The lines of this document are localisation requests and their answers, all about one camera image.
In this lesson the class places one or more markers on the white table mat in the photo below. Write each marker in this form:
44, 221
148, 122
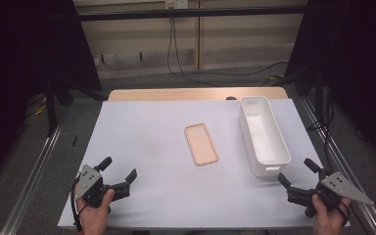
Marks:
143, 147

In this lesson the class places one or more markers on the white wall power outlet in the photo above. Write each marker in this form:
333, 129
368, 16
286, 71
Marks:
176, 4

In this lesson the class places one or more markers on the small black floor item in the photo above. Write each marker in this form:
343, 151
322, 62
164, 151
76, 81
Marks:
75, 140

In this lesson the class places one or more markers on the black curtain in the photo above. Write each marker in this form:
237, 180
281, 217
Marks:
29, 49
355, 49

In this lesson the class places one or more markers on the black horizontal bar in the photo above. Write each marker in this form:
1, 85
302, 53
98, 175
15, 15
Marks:
176, 13

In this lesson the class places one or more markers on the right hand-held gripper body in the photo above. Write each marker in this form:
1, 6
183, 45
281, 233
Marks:
339, 186

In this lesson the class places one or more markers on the black stand leg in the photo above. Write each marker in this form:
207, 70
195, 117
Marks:
51, 111

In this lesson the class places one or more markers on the metal floor rail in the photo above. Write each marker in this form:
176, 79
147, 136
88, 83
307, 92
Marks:
32, 182
336, 153

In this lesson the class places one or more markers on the person's left hand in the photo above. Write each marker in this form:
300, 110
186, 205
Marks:
94, 218

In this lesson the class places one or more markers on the beige phone case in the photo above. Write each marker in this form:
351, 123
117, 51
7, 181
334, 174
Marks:
200, 143

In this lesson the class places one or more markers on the white plastic storage box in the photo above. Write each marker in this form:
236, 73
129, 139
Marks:
264, 137

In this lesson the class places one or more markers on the person's right hand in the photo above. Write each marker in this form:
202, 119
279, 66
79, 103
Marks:
328, 222

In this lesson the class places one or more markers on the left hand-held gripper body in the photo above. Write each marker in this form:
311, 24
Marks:
89, 182

